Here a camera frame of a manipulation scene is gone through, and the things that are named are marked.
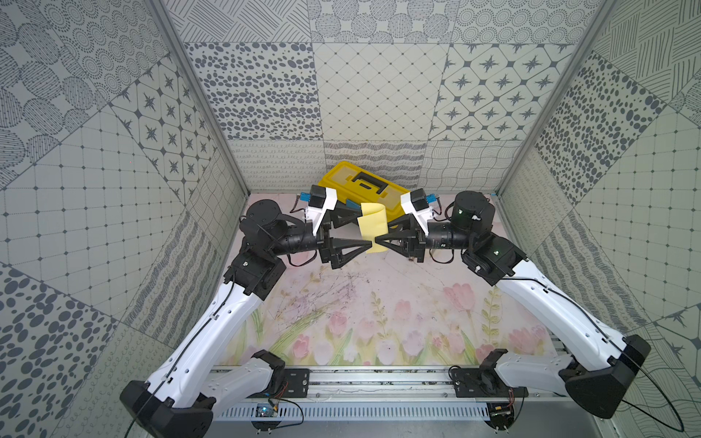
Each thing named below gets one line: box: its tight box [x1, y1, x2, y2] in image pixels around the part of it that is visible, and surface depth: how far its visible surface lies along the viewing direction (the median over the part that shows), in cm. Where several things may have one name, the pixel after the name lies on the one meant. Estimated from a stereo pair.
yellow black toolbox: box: [317, 161, 411, 223], surface depth 103 cm
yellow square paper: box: [356, 202, 390, 254], surface depth 55 cm
